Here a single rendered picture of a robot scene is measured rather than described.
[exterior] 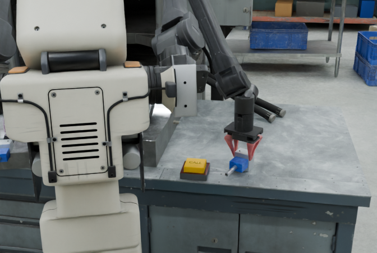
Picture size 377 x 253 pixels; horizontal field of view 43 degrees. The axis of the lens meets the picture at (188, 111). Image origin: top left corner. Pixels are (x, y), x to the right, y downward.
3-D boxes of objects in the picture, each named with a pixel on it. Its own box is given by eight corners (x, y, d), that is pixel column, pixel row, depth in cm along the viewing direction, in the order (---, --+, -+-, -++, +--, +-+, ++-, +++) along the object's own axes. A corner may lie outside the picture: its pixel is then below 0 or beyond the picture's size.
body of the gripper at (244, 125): (233, 126, 146) (233, 104, 144) (263, 133, 141) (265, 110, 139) (223, 134, 141) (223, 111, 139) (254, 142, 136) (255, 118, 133)
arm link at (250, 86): (214, 84, 136) (240, 72, 133) (222, 72, 146) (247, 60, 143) (233, 119, 139) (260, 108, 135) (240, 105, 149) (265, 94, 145)
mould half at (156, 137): (156, 167, 147) (155, 127, 142) (76, 161, 151) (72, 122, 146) (184, 109, 193) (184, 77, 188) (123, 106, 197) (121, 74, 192)
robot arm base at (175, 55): (152, 73, 100) (208, 70, 101) (149, 43, 104) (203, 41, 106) (151, 96, 107) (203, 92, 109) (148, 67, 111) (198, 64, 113)
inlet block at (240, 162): (234, 185, 137) (234, 168, 135) (219, 180, 139) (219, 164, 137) (253, 166, 147) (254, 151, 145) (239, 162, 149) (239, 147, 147)
